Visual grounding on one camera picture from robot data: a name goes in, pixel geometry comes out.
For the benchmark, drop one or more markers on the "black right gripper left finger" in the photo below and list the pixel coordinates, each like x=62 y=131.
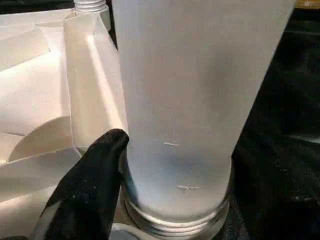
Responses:
x=85 y=195

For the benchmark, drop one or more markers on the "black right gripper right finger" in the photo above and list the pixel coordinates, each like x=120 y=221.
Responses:
x=275 y=220

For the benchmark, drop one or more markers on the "white plastic table top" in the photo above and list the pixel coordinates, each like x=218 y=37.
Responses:
x=37 y=100

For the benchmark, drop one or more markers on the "white plastic table leg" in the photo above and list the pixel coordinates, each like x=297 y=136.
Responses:
x=88 y=5
x=187 y=87

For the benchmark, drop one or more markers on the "small yellow label tag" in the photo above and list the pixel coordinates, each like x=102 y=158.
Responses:
x=306 y=3

